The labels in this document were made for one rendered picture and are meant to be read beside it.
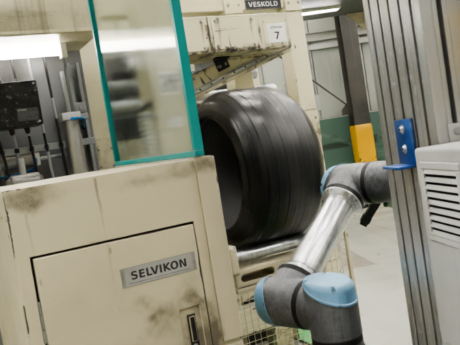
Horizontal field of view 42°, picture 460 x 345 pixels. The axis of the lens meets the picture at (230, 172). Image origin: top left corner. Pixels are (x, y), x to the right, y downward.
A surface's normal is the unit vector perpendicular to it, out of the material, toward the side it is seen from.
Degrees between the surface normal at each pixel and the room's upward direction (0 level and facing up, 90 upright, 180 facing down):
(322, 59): 90
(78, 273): 90
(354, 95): 90
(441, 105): 90
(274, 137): 70
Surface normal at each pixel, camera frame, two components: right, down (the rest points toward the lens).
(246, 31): 0.45, -0.03
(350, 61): 0.11, 0.04
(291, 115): 0.30, -0.57
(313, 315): -0.70, 0.15
